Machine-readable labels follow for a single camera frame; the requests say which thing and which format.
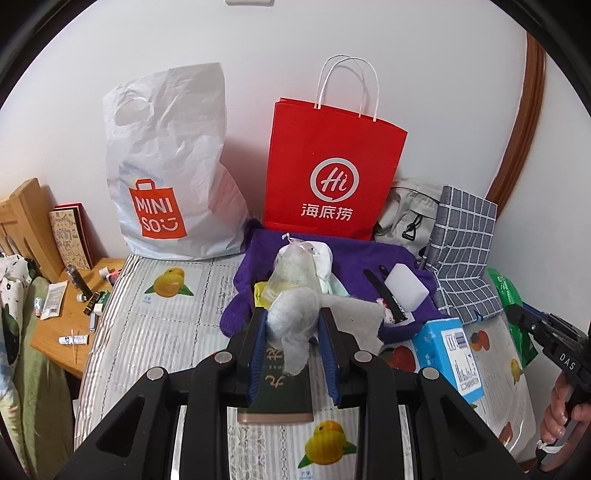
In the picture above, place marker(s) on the beige canvas bag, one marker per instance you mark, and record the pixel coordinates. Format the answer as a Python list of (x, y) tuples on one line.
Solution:
[(406, 212)]

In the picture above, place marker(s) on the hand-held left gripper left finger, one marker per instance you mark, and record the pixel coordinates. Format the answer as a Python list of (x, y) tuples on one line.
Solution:
[(256, 355)]

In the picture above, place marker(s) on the red hardcover book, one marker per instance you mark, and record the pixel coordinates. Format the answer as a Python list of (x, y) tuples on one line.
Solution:
[(87, 217)]

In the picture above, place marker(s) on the small fruit print packet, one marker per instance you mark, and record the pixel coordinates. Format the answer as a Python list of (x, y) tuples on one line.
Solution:
[(384, 310)]

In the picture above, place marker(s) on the clear bag with white loofah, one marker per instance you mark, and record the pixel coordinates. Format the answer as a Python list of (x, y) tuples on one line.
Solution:
[(293, 267)]

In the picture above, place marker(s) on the white plastic shopping bag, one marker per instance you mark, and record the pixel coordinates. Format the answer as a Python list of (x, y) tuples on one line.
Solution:
[(171, 152)]

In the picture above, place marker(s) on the purple towel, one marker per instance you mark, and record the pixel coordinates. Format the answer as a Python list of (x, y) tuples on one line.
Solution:
[(351, 258)]

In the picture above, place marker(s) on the thin wooden stick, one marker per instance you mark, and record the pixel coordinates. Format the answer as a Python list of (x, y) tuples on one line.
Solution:
[(75, 355)]

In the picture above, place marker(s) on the person's right hand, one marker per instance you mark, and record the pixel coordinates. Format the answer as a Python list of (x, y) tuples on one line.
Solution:
[(554, 410)]

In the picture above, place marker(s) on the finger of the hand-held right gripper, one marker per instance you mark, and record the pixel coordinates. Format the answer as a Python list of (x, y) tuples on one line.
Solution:
[(526, 318)]

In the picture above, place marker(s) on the white light switch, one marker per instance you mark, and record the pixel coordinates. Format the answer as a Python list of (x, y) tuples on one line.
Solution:
[(249, 2)]

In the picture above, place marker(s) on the white sachet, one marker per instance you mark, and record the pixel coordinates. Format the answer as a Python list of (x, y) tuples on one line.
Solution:
[(53, 299)]

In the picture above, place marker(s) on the white ointment tube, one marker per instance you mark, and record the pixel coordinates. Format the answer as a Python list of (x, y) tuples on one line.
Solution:
[(74, 340)]

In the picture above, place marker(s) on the green plastic bag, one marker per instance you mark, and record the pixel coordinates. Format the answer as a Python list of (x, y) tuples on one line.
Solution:
[(505, 290)]

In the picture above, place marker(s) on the kraft cover notebook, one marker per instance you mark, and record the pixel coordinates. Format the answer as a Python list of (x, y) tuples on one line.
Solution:
[(71, 240)]

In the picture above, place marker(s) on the black flashlight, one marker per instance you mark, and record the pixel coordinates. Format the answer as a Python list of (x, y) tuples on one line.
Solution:
[(76, 277)]

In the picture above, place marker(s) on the white spotted cloth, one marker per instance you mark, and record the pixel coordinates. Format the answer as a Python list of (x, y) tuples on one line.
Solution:
[(14, 281)]

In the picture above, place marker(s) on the wooden bedside table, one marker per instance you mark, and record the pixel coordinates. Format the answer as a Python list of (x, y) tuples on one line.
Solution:
[(51, 330)]

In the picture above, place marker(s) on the dark green gift box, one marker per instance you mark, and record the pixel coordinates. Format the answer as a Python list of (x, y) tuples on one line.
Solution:
[(277, 397)]

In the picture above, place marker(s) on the mint green cloth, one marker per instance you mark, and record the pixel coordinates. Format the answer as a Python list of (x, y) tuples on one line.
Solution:
[(336, 287)]

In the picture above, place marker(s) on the grey checked cushion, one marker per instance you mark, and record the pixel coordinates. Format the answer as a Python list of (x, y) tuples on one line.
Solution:
[(466, 240)]

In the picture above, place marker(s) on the wooden headboard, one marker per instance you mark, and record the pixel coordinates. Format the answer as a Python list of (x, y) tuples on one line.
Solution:
[(27, 217)]

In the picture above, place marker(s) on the dark green tube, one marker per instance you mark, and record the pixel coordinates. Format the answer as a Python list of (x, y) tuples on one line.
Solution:
[(96, 302)]

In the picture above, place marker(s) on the fruit print tablecloth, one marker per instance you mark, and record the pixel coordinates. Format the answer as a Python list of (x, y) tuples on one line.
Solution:
[(152, 332)]

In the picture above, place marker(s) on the brown wooden door frame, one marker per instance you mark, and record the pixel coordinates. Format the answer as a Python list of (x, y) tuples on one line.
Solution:
[(526, 129)]

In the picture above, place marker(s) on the blue tissue pack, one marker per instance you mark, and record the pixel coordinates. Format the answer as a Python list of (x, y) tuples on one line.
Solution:
[(438, 350)]

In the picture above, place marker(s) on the pale yellow cloth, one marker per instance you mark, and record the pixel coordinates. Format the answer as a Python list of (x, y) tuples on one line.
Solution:
[(264, 293)]

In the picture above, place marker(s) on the red paper bag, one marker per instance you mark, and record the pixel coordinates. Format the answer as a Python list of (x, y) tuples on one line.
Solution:
[(332, 147)]

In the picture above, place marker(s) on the small blue tag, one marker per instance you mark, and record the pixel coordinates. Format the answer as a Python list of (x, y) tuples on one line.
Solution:
[(478, 318)]

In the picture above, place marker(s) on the white sponge block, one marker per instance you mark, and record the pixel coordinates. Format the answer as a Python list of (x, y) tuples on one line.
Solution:
[(408, 287)]

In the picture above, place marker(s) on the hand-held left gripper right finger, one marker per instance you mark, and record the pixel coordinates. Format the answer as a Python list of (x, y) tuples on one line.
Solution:
[(330, 355)]

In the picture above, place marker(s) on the white rag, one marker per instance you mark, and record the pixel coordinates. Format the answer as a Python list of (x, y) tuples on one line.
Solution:
[(291, 318)]

